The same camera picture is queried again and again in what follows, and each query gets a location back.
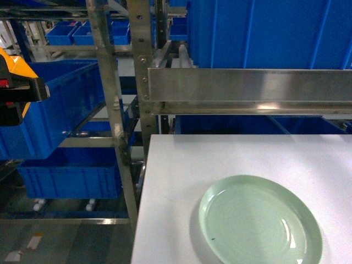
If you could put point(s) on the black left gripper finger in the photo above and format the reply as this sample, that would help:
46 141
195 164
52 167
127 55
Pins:
19 90

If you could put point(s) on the blue bin on left rack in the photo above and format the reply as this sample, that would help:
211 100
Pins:
76 90

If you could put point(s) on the lower blue crate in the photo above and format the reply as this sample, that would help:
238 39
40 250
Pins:
73 173

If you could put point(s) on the blue bin under shelf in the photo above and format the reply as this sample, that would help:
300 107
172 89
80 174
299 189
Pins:
255 125

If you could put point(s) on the large blue plastic bin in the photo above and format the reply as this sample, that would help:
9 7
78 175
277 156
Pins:
270 34

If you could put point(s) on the pale green glass plate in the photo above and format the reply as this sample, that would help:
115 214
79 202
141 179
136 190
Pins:
249 219

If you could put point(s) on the steel rack upright post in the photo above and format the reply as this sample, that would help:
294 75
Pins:
140 26

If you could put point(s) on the stainless steel shelf rail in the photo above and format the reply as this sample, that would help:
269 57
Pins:
249 91

